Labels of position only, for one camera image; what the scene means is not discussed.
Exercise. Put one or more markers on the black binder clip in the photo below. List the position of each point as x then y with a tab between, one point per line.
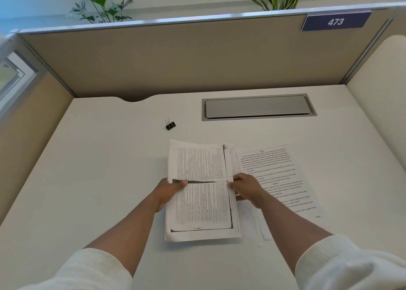
170	125

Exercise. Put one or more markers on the white curved side panel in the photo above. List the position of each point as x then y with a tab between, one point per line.
380	102

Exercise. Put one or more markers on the blue number sign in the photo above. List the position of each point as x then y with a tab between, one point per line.
335	21

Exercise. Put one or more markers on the person's left hand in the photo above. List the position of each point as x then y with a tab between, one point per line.
165	193

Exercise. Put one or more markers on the white printed text sheet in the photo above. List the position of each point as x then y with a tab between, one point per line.
279	172

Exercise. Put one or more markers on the white handwritten paper sheet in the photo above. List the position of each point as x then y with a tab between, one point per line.
252	220

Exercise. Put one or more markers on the person's left forearm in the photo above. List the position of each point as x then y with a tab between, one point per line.
120	239

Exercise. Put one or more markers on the person's right forearm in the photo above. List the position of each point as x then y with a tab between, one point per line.
304	236

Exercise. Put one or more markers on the beige side partition panel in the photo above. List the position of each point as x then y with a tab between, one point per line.
28	134

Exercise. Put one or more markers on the grey framed glass window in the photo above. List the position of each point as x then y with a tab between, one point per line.
12	77

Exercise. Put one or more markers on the stack of photocopied paper sheets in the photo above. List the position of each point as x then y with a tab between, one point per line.
199	210

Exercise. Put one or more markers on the green broad-leaf plant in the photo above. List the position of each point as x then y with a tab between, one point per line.
101	4

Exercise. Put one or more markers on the beige desk partition panel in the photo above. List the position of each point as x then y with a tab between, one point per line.
190	58

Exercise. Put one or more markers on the person's left thumb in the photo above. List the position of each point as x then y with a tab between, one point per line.
180	185

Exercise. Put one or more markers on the person's right hand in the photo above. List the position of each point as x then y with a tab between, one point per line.
250	188

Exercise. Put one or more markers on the person's right thumb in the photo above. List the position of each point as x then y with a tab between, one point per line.
232	185

